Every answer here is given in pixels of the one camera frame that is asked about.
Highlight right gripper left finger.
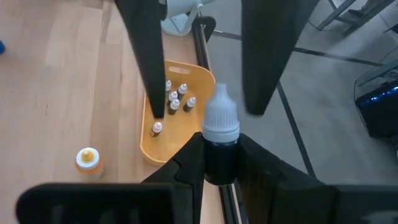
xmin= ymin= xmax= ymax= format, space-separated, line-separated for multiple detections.
xmin=141 ymin=132 xmax=206 ymax=224

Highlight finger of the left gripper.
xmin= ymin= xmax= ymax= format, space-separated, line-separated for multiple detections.
xmin=114 ymin=0 xmax=167 ymax=119
xmin=241 ymin=0 xmax=321 ymax=116

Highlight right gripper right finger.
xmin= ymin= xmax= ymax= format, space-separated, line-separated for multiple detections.
xmin=234 ymin=133 xmax=340 ymax=224

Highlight orange food coloring bottle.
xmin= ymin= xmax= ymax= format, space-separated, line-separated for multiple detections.
xmin=75 ymin=147 xmax=105 ymax=182

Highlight white cylindrical spotlight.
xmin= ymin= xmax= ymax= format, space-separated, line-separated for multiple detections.
xmin=160 ymin=0 xmax=216 ymax=37

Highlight grey metal chair legs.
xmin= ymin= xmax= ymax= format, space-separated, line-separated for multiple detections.
xmin=317 ymin=0 xmax=398 ymax=35

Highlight black computer case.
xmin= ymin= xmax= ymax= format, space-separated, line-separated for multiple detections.
xmin=353 ymin=58 xmax=398 ymax=149

